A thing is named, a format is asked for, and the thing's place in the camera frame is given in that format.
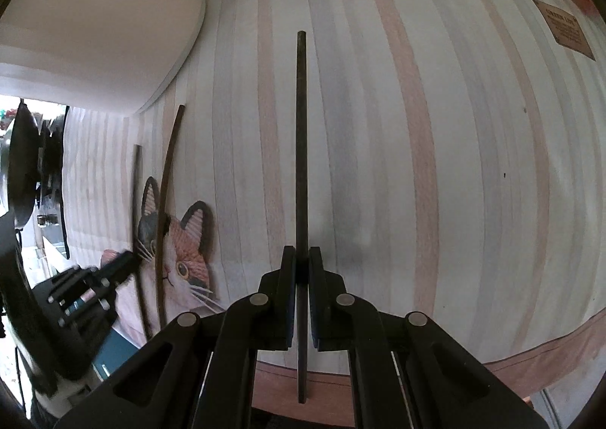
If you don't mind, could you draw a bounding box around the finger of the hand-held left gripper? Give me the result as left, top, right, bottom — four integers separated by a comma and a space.
59, 291, 119, 336
47, 250, 141, 311

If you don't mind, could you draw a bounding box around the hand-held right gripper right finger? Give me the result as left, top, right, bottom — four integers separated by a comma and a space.
308, 246, 551, 429

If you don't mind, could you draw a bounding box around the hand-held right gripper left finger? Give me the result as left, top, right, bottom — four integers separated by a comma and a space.
56, 244, 298, 429

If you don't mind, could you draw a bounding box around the dark wooden chopstick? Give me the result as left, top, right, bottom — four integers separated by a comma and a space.
155, 104, 186, 326
133, 144, 153, 340
295, 30, 310, 404

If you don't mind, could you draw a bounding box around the cream utensil holder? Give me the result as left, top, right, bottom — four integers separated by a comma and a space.
0, 0, 207, 116

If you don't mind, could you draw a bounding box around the blue kitchen cabinet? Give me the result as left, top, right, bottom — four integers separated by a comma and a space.
90, 329, 148, 380

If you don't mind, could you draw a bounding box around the black cooktop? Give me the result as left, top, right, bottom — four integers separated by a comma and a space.
35, 105, 72, 260

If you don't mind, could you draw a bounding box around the striped cat print tablecloth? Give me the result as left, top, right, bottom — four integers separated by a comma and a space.
61, 0, 606, 427

